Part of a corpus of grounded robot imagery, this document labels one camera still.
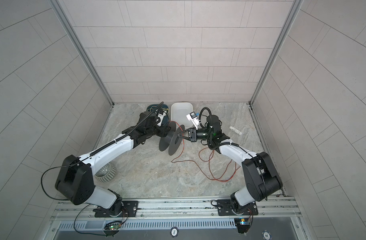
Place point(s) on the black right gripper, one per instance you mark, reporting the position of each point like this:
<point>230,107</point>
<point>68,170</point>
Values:
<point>192,131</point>

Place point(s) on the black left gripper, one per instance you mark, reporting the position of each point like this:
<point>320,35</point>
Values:
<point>164,130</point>

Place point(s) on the grey perforated cable spool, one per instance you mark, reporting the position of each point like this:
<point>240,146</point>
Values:
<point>171,141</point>

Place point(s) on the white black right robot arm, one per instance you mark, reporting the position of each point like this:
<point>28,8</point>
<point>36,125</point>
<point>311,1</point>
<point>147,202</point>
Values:
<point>260,174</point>

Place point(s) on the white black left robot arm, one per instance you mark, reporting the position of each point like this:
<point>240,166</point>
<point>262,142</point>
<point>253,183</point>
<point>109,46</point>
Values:
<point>75,180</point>

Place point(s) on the dark teal plastic tray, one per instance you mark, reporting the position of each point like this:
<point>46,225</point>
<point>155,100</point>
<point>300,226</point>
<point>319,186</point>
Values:
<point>153,106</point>

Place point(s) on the white plastic tray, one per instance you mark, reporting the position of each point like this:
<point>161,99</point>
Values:
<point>179,112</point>

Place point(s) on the white glue stick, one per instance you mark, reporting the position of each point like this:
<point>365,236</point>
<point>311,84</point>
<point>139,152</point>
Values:
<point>236,130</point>

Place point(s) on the ribbed grey ceramic cup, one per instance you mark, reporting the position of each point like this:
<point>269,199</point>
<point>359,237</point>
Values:
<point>106,173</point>

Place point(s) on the right green circuit board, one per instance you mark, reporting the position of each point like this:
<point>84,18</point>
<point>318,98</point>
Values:
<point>243,225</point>

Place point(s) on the green circuit board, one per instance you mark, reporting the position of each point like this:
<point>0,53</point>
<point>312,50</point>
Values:
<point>113,226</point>
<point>243,225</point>

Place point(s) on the left green circuit board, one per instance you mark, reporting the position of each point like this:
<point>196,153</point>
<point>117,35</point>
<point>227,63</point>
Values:
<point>113,226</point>

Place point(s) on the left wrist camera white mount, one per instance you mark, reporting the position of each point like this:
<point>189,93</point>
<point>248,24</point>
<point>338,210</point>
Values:
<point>163,118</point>

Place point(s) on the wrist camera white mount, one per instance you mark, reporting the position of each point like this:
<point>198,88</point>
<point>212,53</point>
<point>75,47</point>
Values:
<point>163,118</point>
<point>194,119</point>

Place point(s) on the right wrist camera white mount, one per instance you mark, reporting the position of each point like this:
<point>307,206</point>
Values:
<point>194,119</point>

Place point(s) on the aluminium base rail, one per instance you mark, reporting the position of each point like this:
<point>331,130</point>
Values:
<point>171,213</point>

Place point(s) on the aluminium corner wall profile left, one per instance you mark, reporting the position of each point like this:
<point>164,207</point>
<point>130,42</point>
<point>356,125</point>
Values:
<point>80,49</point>

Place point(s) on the aluminium corner wall profile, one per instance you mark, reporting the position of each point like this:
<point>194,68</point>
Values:
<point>80,49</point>
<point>296,5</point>

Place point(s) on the aluminium corner wall profile right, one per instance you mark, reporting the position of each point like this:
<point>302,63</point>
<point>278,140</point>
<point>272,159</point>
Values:
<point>296,5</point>

